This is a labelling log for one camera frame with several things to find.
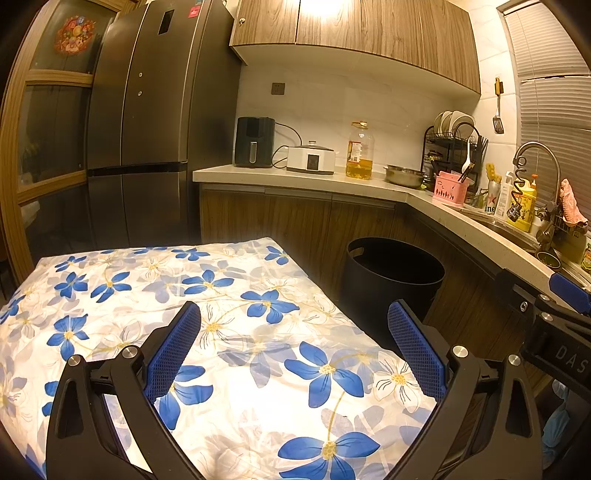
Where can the steel sink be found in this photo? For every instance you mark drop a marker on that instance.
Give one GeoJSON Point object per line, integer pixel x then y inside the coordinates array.
{"type": "Point", "coordinates": [508, 230]}

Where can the metal slotted spatula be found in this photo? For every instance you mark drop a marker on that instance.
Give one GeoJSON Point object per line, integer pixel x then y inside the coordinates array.
{"type": "Point", "coordinates": [497, 124]}

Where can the wooden wall cabinets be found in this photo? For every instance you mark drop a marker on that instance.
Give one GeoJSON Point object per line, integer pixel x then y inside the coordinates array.
{"type": "Point", "coordinates": [369, 27]}

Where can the dark grey refrigerator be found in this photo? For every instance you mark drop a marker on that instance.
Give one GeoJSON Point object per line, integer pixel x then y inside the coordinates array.
{"type": "Point", "coordinates": [152, 115]}

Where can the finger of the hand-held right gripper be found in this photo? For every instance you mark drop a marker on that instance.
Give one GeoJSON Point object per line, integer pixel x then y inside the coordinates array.
{"type": "Point", "coordinates": [572, 295]}
{"type": "Point", "coordinates": [521, 290]}

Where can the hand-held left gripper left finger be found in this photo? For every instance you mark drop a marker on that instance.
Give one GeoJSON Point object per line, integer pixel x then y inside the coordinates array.
{"type": "Point", "coordinates": [173, 350]}

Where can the beer can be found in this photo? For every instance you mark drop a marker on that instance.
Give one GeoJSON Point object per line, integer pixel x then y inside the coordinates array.
{"type": "Point", "coordinates": [492, 201]}

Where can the small metal bowl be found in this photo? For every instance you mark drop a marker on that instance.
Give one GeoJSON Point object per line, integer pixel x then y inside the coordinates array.
{"type": "Point", "coordinates": [548, 261]}

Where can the black air fryer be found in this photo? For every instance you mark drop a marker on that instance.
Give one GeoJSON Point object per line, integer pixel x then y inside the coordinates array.
{"type": "Point", "coordinates": [254, 138]}

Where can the blue floral tablecloth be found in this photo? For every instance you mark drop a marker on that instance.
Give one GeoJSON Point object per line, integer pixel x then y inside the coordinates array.
{"type": "Point", "coordinates": [231, 369]}

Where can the white electric cooker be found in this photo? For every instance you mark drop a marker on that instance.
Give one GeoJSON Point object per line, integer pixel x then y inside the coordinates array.
{"type": "Point", "coordinates": [309, 161]}

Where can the black trash bin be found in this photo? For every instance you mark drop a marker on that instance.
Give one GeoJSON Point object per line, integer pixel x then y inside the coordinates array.
{"type": "Point", "coordinates": [388, 295]}

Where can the wooden glass door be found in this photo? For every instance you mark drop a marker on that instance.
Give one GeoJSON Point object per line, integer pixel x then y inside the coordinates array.
{"type": "Point", "coordinates": [55, 78]}

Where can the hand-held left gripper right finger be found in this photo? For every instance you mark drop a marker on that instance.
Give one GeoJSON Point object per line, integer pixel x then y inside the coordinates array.
{"type": "Point", "coordinates": [415, 350]}

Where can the pink utensil holder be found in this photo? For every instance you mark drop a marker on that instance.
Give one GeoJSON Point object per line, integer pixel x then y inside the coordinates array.
{"type": "Point", "coordinates": [448, 189]}

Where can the window blinds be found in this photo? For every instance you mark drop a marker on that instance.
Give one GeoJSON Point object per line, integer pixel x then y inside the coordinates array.
{"type": "Point", "coordinates": [554, 115]}

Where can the stack of white plates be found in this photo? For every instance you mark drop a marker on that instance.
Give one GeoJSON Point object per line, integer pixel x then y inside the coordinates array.
{"type": "Point", "coordinates": [455, 121]}

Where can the steel bowl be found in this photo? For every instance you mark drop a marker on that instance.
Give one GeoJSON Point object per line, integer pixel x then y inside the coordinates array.
{"type": "Point", "coordinates": [404, 176]}

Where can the round floral sticker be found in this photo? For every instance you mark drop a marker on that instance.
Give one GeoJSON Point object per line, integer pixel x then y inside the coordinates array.
{"type": "Point", "coordinates": [74, 36]}

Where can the white bottle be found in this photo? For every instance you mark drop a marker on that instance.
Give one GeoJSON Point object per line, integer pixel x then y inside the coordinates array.
{"type": "Point", "coordinates": [505, 194]}

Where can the cooking oil bottle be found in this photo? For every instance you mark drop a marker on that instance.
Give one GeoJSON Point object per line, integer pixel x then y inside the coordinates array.
{"type": "Point", "coordinates": [359, 161]}

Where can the brown wall socket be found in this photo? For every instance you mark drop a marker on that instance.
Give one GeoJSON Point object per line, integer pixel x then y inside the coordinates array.
{"type": "Point", "coordinates": [277, 89]}

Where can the white spoon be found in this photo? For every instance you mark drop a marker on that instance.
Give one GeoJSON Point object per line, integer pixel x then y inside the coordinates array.
{"type": "Point", "coordinates": [466, 161]}

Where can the black dish rack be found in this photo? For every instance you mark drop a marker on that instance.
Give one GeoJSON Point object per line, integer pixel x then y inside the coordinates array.
{"type": "Point", "coordinates": [438, 152]}

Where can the pink dishcloth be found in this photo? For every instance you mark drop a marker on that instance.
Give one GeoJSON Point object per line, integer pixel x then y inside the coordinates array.
{"type": "Point", "coordinates": [572, 203]}

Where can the person's right hand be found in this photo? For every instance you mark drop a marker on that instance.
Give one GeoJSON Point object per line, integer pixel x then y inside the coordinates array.
{"type": "Point", "coordinates": [558, 424]}

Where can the yellow detergent bottle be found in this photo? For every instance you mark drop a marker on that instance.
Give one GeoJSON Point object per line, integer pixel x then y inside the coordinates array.
{"type": "Point", "coordinates": [524, 217]}

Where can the steel faucet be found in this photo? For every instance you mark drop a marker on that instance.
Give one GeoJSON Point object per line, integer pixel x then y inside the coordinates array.
{"type": "Point", "coordinates": [538, 145]}

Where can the kitchen counter with wooden cabinets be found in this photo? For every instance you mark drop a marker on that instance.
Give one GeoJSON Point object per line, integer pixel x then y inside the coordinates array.
{"type": "Point", "coordinates": [277, 217]}

